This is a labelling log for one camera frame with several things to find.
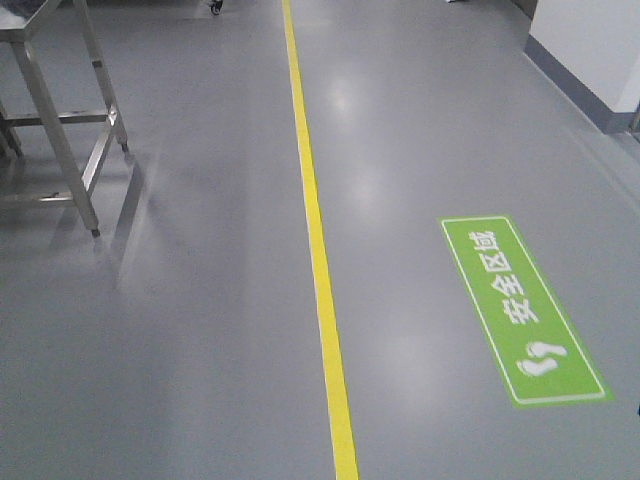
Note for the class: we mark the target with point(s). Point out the stainless steel shelf rack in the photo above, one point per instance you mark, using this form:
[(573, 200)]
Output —
[(20, 21)]

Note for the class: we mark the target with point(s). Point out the green floor safety sign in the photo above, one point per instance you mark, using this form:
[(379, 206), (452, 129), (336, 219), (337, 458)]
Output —
[(536, 348)]

